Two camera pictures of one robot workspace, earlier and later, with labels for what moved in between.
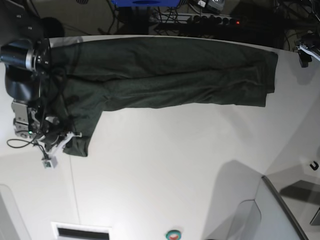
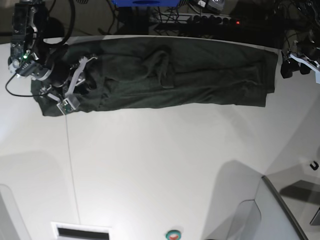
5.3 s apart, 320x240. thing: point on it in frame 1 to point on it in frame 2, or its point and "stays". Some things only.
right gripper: [311, 40] stays
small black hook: [314, 168] stays
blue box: [146, 3] stays
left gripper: [29, 122] to [28, 59]
